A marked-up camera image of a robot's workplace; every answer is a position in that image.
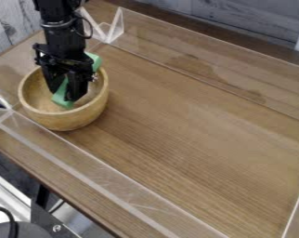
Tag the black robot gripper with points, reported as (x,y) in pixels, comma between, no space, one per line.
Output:
(61,57)

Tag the clear acrylic corner bracket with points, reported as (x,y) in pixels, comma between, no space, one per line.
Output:
(105,32)

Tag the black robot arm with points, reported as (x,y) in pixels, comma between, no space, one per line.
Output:
(55,10)

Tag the clear acrylic front wall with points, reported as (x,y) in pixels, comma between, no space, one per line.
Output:
(112,199)

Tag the green rectangular block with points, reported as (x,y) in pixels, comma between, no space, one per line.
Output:
(59,95)

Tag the grey metal base plate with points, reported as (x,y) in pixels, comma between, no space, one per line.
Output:
(41,226)

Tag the brown wooden bowl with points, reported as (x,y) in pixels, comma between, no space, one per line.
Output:
(51,115)

